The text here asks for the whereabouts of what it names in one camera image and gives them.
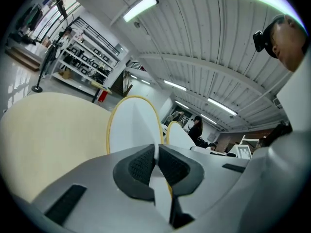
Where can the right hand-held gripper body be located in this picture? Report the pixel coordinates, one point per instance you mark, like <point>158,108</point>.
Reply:
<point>244,152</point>

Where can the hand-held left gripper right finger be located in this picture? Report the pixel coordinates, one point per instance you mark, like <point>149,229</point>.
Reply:
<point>206,178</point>

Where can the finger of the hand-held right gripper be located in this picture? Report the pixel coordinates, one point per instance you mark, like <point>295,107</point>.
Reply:
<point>200,150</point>

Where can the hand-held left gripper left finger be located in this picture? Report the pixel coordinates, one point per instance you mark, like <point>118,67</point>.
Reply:
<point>97,190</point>

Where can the white slipper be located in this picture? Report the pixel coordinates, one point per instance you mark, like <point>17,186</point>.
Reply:
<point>136,125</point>
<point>178,136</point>

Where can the ceiling light strip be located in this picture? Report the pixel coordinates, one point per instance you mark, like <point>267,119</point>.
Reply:
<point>141,7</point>
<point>145,82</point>
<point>134,77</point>
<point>175,85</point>
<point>222,106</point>

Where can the round wooden table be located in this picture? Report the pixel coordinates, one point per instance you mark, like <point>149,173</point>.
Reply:
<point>48,135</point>

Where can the red box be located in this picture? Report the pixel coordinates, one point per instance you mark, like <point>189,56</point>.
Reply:
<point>103,97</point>

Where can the dark staircase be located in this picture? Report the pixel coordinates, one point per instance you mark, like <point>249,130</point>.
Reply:
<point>121,86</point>

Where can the small square wooden table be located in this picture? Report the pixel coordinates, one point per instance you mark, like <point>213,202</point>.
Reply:
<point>100,84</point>

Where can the white shelving unit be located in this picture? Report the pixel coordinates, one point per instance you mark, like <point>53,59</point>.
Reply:
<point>73,84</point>

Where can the person's head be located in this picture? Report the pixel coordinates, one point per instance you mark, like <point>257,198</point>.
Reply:
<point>289,45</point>

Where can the black coat rack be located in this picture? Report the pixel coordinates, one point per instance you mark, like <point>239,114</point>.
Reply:
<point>37,88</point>

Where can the cardboard box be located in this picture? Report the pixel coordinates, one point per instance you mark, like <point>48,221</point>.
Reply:
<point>66,74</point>

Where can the row of grey equipment cases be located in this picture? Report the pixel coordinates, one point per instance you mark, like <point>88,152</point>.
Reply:
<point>85,57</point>

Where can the wooden steps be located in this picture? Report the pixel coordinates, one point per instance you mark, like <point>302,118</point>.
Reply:
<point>24,59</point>

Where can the glass entrance door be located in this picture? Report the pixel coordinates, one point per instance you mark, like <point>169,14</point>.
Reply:
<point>48,21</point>

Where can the clothes rack with garments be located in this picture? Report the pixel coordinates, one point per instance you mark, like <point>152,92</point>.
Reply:
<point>29,18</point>

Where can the black head camera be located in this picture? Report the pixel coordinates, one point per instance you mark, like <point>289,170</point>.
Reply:
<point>261,41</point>

